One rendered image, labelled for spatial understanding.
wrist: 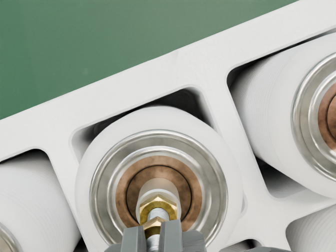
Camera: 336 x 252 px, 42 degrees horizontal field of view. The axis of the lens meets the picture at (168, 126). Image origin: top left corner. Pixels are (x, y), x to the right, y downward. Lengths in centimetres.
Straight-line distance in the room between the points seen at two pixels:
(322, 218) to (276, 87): 13
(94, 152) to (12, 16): 30
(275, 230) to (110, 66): 26
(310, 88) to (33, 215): 17
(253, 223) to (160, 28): 25
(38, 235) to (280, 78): 16
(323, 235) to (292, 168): 9
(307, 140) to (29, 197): 17
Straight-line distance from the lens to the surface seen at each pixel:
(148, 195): 21
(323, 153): 25
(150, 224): 17
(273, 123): 25
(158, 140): 24
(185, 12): 50
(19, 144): 33
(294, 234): 37
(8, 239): 26
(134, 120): 24
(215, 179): 24
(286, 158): 25
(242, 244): 39
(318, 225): 34
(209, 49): 31
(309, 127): 25
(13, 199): 27
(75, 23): 50
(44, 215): 28
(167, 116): 24
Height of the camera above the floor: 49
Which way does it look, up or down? 86 degrees down
